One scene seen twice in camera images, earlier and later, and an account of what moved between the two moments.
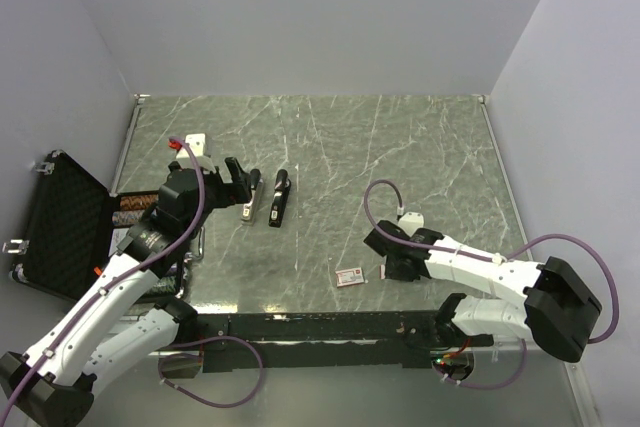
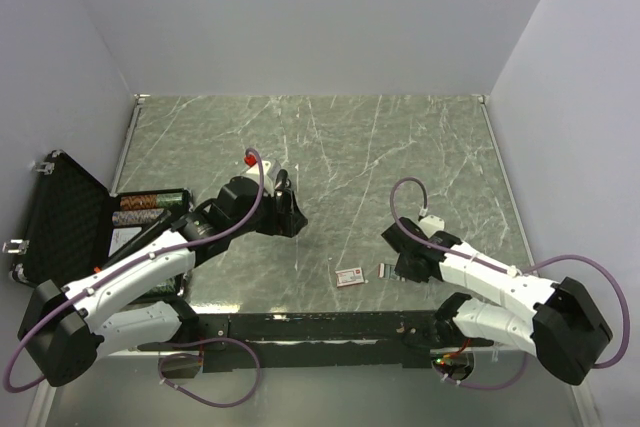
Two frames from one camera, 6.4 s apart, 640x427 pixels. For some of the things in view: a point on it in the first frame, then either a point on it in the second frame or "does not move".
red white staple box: [349, 277] does not move
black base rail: [323, 341] does not move
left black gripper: [237, 191] → [279, 225]
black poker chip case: [69, 226] does not move
